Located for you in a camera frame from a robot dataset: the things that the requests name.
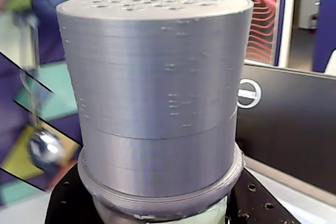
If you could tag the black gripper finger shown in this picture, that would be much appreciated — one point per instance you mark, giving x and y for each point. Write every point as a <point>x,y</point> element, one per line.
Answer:
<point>68,203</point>
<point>257,205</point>

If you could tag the gray salt shaker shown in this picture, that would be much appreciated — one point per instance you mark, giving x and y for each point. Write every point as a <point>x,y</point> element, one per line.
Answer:
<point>157,77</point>

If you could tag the steel spoon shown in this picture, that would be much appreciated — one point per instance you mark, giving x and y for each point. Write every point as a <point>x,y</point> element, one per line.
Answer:
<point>46,153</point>

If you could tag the black Dell monitor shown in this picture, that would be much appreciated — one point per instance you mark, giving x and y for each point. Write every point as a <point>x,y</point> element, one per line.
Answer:
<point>288,129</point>

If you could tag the colourful tile backsplash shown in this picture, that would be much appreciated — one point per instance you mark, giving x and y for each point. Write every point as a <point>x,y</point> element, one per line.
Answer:
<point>15,103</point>

